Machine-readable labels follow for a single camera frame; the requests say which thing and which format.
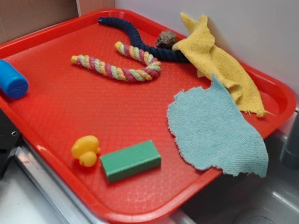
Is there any blue plastic bottle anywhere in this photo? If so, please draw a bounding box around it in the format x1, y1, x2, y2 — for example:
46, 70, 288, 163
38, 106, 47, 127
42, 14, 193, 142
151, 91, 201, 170
0, 59, 29, 99

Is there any red plastic tray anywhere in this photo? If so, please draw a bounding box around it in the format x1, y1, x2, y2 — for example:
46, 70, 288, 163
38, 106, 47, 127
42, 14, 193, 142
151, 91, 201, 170
0, 0, 299, 224

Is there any green rectangular block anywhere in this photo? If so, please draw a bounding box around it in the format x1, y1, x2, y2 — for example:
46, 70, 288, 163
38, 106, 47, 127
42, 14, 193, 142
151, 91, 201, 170
100, 141, 161, 183

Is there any light blue cloth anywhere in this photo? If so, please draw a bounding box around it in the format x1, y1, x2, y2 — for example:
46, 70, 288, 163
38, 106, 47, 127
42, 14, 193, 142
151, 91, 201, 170
167, 77, 269, 178

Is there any yellow rubber duck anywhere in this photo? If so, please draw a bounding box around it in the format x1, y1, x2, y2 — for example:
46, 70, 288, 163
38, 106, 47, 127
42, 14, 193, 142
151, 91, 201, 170
71, 135, 101, 167

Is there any brown rock-like lump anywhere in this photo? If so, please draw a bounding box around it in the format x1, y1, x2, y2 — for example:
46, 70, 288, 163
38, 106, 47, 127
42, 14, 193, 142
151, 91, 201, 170
155, 30, 178, 50

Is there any yellow cloth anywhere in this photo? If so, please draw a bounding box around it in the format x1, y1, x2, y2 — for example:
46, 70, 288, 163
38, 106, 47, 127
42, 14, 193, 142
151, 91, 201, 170
172, 13, 268, 118

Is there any multicoloured twisted rope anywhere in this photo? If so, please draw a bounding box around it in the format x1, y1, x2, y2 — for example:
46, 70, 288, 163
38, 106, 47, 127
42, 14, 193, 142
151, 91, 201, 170
68, 33, 165, 88

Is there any dark blue twisted rope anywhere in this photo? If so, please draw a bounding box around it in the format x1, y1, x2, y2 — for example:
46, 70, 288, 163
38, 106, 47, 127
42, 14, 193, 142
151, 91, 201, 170
92, 14, 195, 66

